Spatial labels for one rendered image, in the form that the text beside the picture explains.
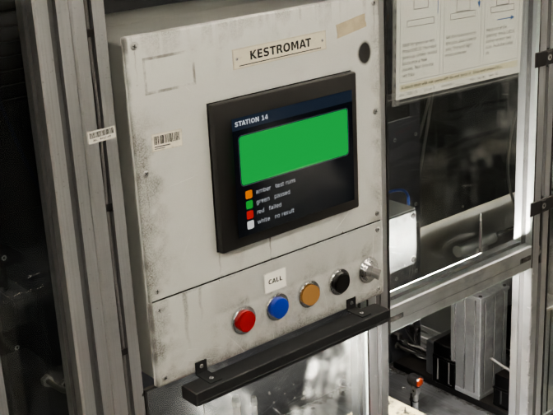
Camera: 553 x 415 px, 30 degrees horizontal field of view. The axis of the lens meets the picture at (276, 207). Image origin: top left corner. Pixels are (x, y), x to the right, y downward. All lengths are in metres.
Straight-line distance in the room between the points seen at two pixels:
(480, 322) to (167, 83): 1.07
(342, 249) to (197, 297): 0.26
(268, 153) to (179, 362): 0.30
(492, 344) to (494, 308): 0.08
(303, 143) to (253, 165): 0.09
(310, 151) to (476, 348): 0.88
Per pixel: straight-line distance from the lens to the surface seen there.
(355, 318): 1.54
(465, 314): 2.16
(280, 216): 1.39
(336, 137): 1.43
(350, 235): 1.52
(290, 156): 1.38
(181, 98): 1.28
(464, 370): 2.22
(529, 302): 1.95
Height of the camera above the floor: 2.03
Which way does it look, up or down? 19 degrees down
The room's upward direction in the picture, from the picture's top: 3 degrees counter-clockwise
